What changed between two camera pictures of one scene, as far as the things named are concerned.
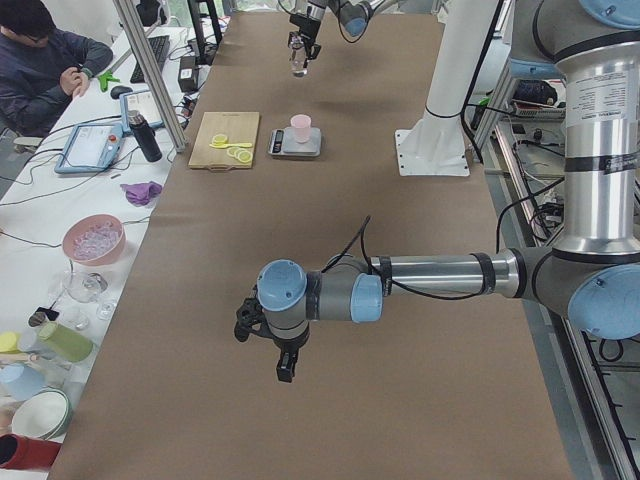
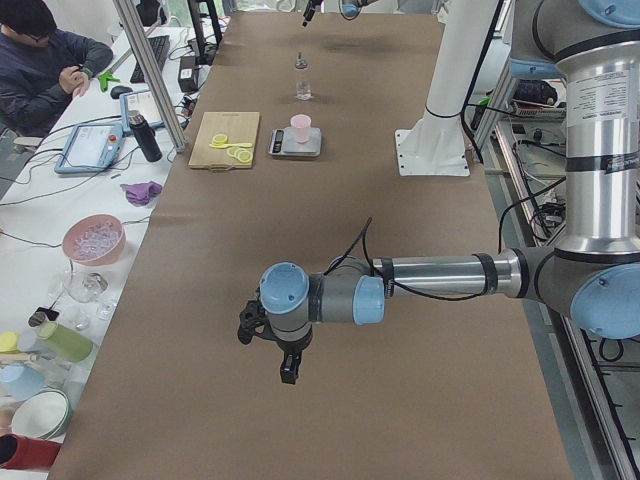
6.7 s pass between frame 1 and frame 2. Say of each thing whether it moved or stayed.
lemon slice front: stayed
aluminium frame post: stayed
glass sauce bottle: moved
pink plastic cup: stayed
